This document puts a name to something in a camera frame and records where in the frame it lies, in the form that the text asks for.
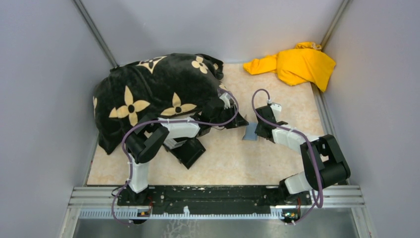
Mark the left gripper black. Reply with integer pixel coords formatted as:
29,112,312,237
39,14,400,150
210,104,249,129

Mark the beige card holder wallet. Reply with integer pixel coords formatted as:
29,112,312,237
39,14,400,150
242,122,258,141

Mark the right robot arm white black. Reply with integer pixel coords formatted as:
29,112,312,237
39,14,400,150
254,103,351,204

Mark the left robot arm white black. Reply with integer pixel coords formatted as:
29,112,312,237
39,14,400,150
123,99,249,205

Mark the black card tray box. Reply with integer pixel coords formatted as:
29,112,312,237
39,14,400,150
163,137,206,169

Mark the black floral plush pillow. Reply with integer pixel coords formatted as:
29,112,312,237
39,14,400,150
93,53,224,154

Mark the yellow cloth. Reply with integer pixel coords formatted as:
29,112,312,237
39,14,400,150
243,42,336,92

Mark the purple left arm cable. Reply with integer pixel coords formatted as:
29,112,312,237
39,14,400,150
110,88,240,227

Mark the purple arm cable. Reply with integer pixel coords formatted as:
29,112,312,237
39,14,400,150
110,88,240,227
251,88,324,226

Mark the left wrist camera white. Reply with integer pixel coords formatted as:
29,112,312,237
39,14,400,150
219,92,232,109

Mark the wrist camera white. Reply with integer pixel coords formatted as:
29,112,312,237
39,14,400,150
219,92,232,109
269,103,282,122

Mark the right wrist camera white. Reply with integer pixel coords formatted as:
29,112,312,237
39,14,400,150
269,103,282,122

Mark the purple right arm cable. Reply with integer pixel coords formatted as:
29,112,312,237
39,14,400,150
251,88,324,226

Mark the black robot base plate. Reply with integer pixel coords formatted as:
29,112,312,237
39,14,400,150
116,185,312,222

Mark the aluminium front rail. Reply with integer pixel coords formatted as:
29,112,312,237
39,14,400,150
67,184,366,208

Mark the white toothed cable strip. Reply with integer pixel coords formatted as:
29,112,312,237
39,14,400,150
79,207,284,220

